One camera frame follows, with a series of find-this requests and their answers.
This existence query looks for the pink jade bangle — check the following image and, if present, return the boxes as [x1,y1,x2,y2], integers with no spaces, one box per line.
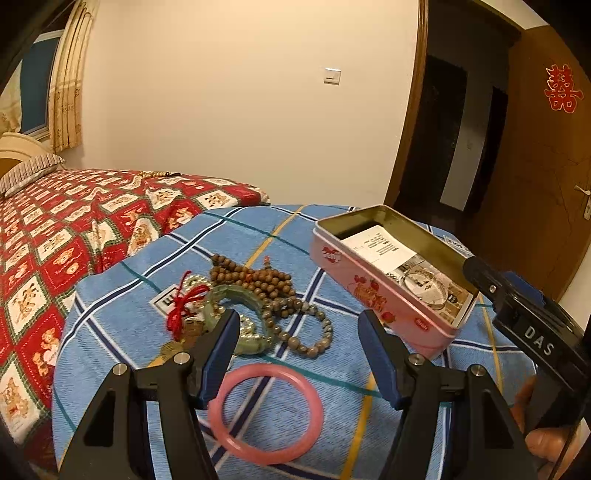
[207,363,325,469]

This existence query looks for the silver bangle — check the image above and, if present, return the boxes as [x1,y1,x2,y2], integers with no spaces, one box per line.
[402,268,448,310]

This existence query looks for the red knot tassel charm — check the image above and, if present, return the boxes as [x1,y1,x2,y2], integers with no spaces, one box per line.
[166,271,211,341]

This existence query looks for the pink metal tin box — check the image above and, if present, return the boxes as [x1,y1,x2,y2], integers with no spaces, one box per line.
[310,205,478,359]

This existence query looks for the green jade bangle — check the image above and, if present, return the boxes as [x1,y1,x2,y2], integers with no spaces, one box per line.
[202,285,273,356]

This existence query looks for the grey stone bead bracelet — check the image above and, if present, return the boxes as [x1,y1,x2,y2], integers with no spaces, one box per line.
[260,299,335,360]

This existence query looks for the brown wooden bead mala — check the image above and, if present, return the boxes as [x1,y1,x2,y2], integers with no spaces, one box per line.
[209,254,303,318]

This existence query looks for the right human hand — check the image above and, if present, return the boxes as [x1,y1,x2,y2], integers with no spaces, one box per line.
[511,376,590,479]

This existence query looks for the brown wooden door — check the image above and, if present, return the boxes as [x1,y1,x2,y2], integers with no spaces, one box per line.
[463,26,590,300]

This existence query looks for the blue plaid blanket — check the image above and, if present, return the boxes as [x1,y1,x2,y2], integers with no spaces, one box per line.
[52,205,536,479]

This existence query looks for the printed paper leaflet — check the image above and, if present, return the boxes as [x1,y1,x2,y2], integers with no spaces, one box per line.
[342,225,474,328]

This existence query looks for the red patterned bed quilt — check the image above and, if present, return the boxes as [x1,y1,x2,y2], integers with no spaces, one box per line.
[1,168,269,445]

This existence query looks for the red double happiness sticker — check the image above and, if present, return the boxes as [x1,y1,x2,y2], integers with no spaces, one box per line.
[544,64,584,114]

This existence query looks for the beads on bed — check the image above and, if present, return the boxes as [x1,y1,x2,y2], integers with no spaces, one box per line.
[138,171,182,178]

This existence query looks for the striped pillow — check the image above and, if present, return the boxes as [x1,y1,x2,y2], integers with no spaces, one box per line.
[1,153,65,198]

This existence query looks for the cream wooden headboard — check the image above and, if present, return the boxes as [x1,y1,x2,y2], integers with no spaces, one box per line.
[0,132,50,177]

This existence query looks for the beige curtain right panel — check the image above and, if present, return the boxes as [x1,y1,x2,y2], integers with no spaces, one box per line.
[48,0,100,153]

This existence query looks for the beige curtain panel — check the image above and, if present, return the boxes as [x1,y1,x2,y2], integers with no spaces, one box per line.
[0,63,22,134]
[48,0,100,153]

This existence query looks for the beige curtain left panel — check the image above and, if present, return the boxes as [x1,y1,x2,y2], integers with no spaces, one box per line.
[0,63,22,134]

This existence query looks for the silver door handle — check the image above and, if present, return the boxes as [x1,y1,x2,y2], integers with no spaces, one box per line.
[573,184,591,222]

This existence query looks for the brown door frame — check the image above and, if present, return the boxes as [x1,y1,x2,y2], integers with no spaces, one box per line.
[384,0,430,207]

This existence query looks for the white wall light switch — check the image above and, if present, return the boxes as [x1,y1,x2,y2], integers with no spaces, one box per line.
[322,68,342,85]

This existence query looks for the window with white frame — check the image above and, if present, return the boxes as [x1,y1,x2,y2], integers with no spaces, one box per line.
[20,29,64,142]

